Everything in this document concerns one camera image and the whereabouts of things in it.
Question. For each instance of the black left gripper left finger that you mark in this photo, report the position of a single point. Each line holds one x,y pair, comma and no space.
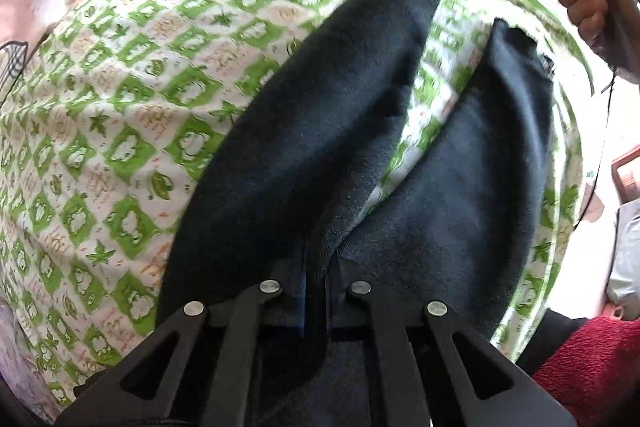
195,370

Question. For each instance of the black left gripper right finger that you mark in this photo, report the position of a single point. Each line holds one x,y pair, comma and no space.
427,367

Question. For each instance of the crumpled floral pastel cloth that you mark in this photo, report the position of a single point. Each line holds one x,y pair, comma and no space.
19,372

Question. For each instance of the red fleece garment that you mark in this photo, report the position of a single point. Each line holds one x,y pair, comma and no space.
595,373

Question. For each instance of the person's right hand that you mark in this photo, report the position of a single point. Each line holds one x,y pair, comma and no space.
610,28

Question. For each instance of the green white patterned quilt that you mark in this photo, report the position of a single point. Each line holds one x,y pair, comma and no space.
103,138

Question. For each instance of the white plastic bag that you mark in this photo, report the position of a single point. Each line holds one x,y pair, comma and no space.
623,282

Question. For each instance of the dark navy pants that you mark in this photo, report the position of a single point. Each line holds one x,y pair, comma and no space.
283,199

